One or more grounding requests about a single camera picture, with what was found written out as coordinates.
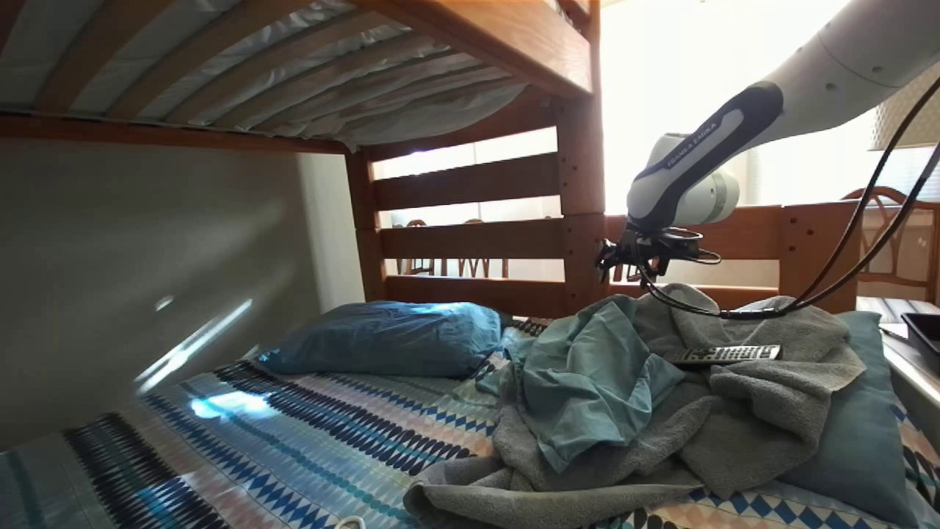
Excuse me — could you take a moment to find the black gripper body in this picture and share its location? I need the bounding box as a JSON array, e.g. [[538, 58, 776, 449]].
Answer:
[[597, 225, 718, 286]]

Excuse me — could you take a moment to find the light blue towel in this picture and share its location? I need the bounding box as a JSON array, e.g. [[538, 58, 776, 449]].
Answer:
[[514, 296, 685, 469]]

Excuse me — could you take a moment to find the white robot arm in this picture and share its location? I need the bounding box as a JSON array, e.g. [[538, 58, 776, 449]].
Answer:
[[597, 0, 940, 277]]

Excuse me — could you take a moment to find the silver remote control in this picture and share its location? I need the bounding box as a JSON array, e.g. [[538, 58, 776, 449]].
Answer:
[[676, 343, 782, 367]]

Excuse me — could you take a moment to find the grey fleece blanket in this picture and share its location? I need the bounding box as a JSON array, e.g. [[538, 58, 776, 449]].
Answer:
[[404, 286, 862, 529]]

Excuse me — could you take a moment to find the wooden chair back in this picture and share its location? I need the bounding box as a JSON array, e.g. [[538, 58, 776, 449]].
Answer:
[[857, 184, 940, 303]]

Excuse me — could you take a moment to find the dark blue pillow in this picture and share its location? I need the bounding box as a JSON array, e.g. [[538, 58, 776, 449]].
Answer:
[[254, 300, 503, 377]]

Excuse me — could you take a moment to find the black tray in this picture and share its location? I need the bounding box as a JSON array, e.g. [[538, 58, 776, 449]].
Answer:
[[902, 312, 940, 374]]

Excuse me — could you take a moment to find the teal pillow under blanket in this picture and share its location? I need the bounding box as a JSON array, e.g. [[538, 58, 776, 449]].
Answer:
[[786, 312, 914, 529]]

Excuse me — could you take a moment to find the white lampshade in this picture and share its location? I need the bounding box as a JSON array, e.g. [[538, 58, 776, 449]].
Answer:
[[871, 61, 940, 149]]

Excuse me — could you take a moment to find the upper bunk mattress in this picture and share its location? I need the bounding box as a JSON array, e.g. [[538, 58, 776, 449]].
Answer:
[[0, 0, 525, 146]]

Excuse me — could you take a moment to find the patterned blue bedspread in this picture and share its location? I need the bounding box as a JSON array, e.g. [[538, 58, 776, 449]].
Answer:
[[0, 358, 936, 529]]

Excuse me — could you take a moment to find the wooden bunk bed frame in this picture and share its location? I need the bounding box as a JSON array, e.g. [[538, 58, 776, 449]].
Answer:
[[0, 0, 868, 321]]

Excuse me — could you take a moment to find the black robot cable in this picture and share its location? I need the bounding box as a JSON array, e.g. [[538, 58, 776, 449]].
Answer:
[[635, 77, 940, 322]]

